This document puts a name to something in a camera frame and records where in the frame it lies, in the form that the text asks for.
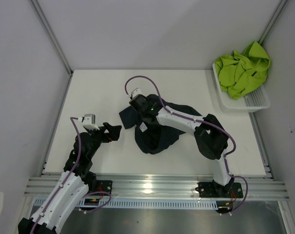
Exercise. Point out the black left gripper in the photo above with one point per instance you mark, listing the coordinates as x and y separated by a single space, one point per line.
113 131

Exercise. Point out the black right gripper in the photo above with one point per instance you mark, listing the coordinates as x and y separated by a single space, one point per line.
147 100

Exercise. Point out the dark navy shorts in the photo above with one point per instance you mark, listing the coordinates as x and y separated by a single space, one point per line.
151 139

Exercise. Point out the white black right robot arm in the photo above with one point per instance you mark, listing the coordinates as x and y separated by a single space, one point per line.
211 138

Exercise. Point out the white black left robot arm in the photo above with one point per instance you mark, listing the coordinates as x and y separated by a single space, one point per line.
76 182

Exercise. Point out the lime green shorts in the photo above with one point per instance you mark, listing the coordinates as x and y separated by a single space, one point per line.
241 73

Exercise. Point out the white plastic basket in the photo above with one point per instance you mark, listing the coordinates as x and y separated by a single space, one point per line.
250 103

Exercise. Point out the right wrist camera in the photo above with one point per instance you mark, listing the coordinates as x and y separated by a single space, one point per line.
134 93

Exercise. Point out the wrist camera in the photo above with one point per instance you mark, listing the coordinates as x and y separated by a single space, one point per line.
134 93
89 122

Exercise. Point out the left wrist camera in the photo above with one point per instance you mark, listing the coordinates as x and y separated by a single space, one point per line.
89 122

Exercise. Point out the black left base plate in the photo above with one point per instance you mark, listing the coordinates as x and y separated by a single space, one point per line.
101 187

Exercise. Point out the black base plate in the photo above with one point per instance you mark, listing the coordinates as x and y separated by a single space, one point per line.
101 187
208 189

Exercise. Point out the white slotted cable duct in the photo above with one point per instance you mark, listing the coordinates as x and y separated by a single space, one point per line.
144 203

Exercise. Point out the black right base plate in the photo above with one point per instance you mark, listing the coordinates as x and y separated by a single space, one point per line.
208 189

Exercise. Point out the right aluminium frame post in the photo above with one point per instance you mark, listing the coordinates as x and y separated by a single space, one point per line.
273 20

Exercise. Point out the aluminium frame post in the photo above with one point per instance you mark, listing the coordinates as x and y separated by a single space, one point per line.
50 34
273 20

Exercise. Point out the aluminium mounting rail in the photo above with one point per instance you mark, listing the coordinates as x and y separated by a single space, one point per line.
163 187

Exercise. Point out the left aluminium frame post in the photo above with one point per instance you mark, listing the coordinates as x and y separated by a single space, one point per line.
50 34

